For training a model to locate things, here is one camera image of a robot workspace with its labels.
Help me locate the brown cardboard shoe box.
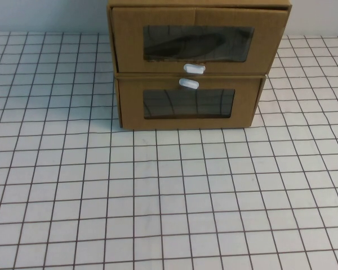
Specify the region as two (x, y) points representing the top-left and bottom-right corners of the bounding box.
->
(115, 72), (268, 131)

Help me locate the black shoe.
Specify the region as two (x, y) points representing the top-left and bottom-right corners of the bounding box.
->
(145, 32), (244, 57)

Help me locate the white grid-pattern tablecloth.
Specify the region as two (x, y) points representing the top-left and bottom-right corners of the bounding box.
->
(0, 30), (338, 270)

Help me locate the upper cardboard drawer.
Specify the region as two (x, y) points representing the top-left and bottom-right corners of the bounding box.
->
(106, 0), (293, 78)

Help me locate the white plastic box handle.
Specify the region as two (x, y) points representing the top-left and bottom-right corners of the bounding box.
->
(178, 78), (199, 91)
(183, 63), (207, 75)

